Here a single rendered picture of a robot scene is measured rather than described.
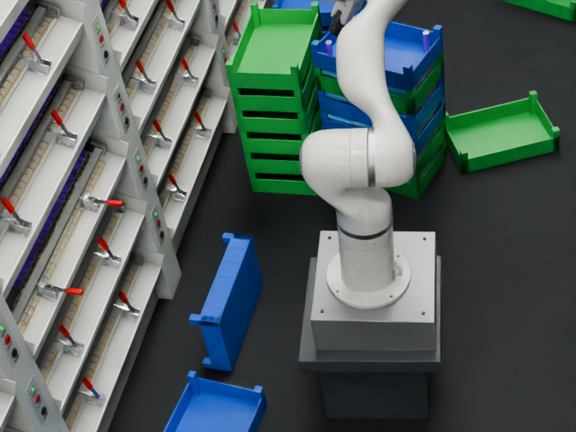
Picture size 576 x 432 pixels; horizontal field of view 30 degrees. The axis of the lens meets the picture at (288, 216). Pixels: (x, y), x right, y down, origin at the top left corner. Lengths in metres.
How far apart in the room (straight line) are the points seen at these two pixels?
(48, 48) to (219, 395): 0.99
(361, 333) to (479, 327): 0.52
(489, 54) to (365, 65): 1.51
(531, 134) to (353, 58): 1.25
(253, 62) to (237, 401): 0.96
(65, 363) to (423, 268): 0.83
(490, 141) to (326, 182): 1.25
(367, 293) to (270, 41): 1.00
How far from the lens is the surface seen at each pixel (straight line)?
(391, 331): 2.36
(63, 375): 2.45
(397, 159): 2.10
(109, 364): 2.69
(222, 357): 2.75
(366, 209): 2.20
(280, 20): 3.16
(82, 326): 2.53
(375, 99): 2.14
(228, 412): 2.71
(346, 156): 2.10
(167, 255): 2.92
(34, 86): 2.23
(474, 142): 3.30
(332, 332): 2.38
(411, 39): 3.03
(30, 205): 2.25
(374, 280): 2.34
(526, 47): 3.67
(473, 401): 2.67
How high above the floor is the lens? 2.20
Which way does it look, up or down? 45 degrees down
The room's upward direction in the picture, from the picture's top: 11 degrees counter-clockwise
